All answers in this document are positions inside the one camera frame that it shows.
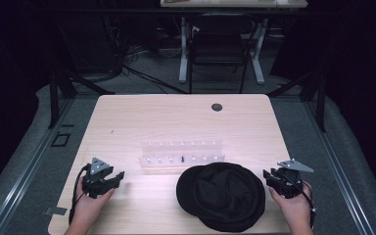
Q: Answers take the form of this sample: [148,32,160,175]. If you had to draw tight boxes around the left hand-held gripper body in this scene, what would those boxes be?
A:
[81,157,116,199]

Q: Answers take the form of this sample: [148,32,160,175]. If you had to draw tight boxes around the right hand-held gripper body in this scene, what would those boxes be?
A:
[268,158,314,199]

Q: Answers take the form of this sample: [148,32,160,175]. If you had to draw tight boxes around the black hat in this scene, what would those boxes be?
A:
[175,162,266,233]

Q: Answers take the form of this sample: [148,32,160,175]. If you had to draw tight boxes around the person's left hand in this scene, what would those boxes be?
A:
[72,177,117,229]

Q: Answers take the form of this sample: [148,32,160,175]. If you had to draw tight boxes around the person's right hand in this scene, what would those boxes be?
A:
[268,181,313,229]

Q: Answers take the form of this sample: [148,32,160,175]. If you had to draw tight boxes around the grey tape strip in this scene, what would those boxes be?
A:
[43,206,69,216]

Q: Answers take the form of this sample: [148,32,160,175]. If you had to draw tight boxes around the black tape square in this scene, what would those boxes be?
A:
[50,131,71,148]

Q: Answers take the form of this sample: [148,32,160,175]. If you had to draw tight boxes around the clear acrylic rack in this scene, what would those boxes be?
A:
[138,139,226,176]

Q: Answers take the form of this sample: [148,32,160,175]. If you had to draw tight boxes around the black metal stand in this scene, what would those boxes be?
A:
[266,67,328,133]
[47,63,116,129]

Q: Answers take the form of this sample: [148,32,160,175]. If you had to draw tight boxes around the black chair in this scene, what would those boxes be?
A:
[187,13,257,95]

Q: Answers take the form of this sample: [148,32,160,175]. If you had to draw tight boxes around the white-legged desk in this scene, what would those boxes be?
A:
[160,0,308,85]

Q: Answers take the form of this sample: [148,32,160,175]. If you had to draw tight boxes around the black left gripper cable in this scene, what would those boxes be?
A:
[68,164,92,226]

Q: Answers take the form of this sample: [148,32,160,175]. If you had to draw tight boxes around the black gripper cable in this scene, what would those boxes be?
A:
[68,164,92,226]
[283,174,318,229]

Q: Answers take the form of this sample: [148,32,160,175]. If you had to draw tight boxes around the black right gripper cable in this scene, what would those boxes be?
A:
[283,174,318,229]

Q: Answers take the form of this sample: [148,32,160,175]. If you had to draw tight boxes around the aluminium floor rail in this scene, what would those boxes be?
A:
[0,97,76,235]
[302,97,376,235]

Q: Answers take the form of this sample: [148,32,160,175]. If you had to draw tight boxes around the black floor cables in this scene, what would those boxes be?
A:
[122,43,189,95]

